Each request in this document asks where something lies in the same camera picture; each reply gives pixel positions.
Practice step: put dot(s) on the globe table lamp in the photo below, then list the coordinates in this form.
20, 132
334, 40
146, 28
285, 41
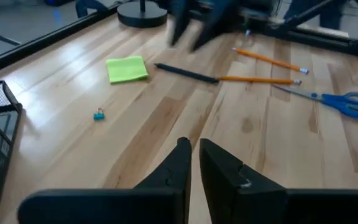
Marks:
141, 15

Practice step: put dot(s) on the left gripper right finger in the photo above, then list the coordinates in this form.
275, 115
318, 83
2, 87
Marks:
225, 186

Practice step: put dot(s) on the arched dark chair back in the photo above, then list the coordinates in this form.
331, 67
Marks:
89, 5

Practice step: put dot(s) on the black pen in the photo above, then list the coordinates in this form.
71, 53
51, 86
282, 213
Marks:
186, 73

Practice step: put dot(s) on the yellow-green sticky note pad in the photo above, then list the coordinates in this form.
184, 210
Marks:
126, 69

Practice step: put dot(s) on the small teal binder clip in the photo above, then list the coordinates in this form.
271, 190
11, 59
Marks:
99, 115

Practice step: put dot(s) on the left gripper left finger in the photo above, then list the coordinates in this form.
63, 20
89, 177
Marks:
182, 168

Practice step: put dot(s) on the black rig frame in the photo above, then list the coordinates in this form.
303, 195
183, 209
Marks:
26, 48

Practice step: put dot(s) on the orange pencil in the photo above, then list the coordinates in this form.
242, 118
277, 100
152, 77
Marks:
259, 80
269, 60

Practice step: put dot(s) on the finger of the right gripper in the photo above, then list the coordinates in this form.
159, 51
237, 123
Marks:
180, 21
216, 21

